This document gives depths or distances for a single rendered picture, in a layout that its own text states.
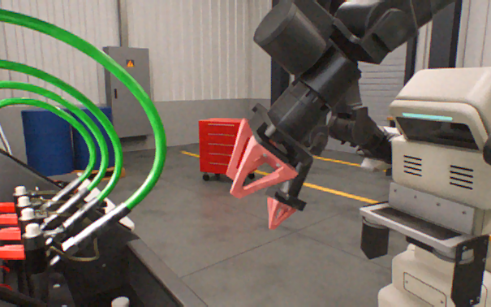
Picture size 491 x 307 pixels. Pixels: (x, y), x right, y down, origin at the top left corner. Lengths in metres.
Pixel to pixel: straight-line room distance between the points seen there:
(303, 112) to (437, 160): 0.56
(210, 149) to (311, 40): 4.58
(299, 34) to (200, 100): 8.10
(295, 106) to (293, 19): 0.10
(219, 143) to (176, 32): 3.91
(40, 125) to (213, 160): 2.28
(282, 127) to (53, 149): 5.02
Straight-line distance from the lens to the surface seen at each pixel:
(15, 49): 7.11
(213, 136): 4.89
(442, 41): 6.35
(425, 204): 0.94
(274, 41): 0.38
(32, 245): 0.60
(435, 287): 1.02
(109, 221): 0.49
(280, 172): 0.41
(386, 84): 7.04
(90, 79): 7.37
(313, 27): 0.40
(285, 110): 0.41
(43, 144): 5.35
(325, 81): 0.41
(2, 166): 0.90
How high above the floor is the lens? 1.35
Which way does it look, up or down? 11 degrees down
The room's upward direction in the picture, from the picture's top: straight up
